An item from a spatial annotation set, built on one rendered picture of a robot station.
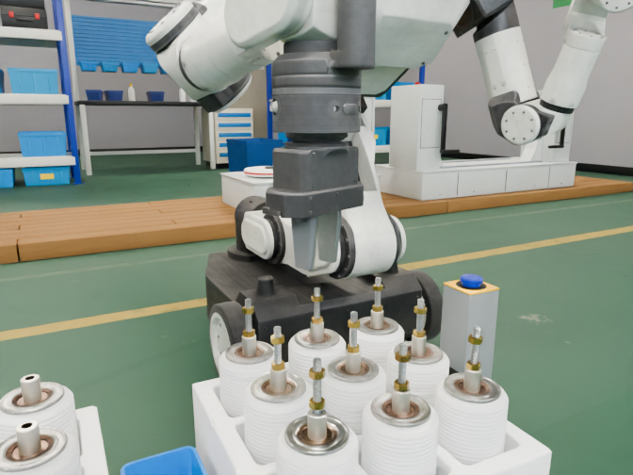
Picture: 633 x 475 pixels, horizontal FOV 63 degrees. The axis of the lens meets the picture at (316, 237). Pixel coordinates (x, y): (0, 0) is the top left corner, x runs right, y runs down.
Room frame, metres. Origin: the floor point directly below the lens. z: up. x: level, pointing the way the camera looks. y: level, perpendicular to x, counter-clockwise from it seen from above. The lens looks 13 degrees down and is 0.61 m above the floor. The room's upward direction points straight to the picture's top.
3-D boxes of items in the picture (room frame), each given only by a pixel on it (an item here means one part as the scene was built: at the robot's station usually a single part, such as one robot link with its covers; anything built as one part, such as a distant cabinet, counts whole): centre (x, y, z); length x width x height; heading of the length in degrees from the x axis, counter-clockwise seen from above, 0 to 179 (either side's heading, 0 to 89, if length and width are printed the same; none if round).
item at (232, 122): (6.40, 1.09, 0.35); 0.57 x 0.47 x 0.69; 28
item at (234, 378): (0.74, 0.10, 0.16); 0.10 x 0.10 x 0.18
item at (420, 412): (0.58, -0.11, 0.25); 0.08 x 0.08 x 0.01
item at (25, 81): (4.80, 2.53, 0.90); 0.50 x 0.38 x 0.21; 28
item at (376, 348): (0.84, -0.11, 0.16); 0.10 x 0.10 x 0.18
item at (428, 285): (1.34, -0.27, 0.10); 0.20 x 0.05 x 0.20; 28
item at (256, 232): (1.46, 0.09, 0.28); 0.21 x 0.20 x 0.13; 28
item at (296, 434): (0.53, 0.00, 0.25); 0.08 x 0.08 x 0.01
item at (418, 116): (3.84, -1.20, 0.45); 1.51 x 0.57 x 0.74; 118
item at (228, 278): (1.43, 0.08, 0.19); 0.64 x 0.52 x 0.33; 28
